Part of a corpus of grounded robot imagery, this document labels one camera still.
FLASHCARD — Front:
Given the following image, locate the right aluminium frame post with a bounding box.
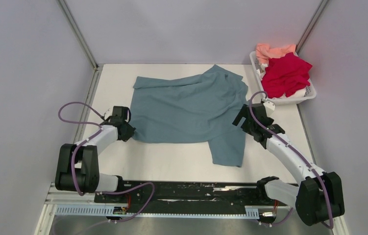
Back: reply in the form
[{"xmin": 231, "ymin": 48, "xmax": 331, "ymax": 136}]
[{"xmin": 296, "ymin": 0, "xmax": 330, "ymax": 54}]

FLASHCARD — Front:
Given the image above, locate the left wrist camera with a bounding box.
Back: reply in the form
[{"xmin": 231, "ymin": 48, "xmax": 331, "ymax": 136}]
[{"xmin": 103, "ymin": 109, "xmax": 111, "ymax": 119}]

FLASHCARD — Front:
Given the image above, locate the left aluminium frame post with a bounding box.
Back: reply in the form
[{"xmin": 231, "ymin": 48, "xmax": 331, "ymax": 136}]
[{"xmin": 56, "ymin": 0, "xmax": 98, "ymax": 71}]

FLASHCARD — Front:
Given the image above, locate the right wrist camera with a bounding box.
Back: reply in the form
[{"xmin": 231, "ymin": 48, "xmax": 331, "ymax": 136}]
[{"xmin": 262, "ymin": 100, "xmax": 276, "ymax": 116}]

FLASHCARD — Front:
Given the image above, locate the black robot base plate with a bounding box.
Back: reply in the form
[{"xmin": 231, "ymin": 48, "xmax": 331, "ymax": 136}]
[{"xmin": 62, "ymin": 175, "xmax": 321, "ymax": 225}]

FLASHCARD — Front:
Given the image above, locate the red t-shirt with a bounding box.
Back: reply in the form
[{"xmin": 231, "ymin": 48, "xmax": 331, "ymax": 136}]
[{"xmin": 261, "ymin": 52, "xmax": 313, "ymax": 98}]

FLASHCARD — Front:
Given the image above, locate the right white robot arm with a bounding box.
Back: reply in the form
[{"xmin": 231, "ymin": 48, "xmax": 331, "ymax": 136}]
[{"xmin": 233, "ymin": 102, "xmax": 345, "ymax": 228}]

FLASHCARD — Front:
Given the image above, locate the white plastic laundry basket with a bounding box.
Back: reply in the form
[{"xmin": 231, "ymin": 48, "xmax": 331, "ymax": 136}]
[{"xmin": 249, "ymin": 51, "xmax": 317, "ymax": 105}]

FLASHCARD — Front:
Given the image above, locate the aluminium frame post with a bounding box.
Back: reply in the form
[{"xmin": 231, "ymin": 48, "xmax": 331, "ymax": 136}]
[
  {"xmin": 56, "ymin": 0, "xmax": 98, "ymax": 71},
  {"xmin": 296, "ymin": 0, "xmax": 330, "ymax": 54}
]

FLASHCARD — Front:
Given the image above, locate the aluminium front rail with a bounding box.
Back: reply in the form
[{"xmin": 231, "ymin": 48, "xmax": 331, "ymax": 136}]
[{"xmin": 46, "ymin": 181, "xmax": 289, "ymax": 214}]

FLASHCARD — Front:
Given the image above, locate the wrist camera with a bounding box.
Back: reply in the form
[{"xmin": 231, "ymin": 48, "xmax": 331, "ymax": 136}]
[
  {"xmin": 103, "ymin": 109, "xmax": 111, "ymax": 119},
  {"xmin": 262, "ymin": 100, "xmax": 276, "ymax": 116}
]

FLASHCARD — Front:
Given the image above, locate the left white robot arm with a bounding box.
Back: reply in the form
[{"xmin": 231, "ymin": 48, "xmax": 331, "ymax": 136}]
[{"xmin": 54, "ymin": 106, "xmax": 135, "ymax": 203}]

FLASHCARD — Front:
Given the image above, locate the peach orange t-shirt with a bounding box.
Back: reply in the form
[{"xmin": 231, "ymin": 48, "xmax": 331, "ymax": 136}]
[{"xmin": 256, "ymin": 43, "xmax": 296, "ymax": 64}]

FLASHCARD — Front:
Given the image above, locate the teal blue t-shirt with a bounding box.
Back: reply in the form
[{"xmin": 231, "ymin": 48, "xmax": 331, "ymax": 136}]
[{"xmin": 130, "ymin": 65, "xmax": 248, "ymax": 167}]

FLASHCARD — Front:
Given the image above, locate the white slotted cable duct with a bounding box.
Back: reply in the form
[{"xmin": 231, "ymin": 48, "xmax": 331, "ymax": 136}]
[{"xmin": 55, "ymin": 205, "xmax": 260, "ymax": 219}]

